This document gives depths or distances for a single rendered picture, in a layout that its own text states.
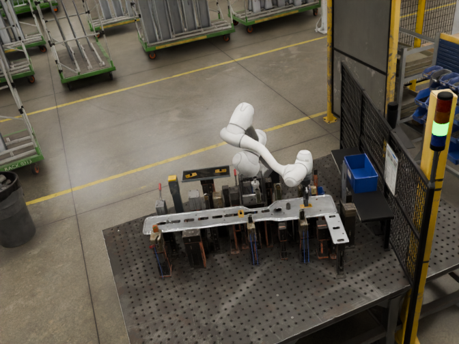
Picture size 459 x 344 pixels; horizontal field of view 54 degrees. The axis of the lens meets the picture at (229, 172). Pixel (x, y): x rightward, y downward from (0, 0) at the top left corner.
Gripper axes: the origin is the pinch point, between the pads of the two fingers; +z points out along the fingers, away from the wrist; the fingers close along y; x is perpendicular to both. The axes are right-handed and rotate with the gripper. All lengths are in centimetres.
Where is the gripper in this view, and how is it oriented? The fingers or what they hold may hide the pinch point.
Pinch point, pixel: (305, 201)
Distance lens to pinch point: 326.5
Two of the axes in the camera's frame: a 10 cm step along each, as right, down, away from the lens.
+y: 0.4, 5.6, -8.3
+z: 1.2, 8.2, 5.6
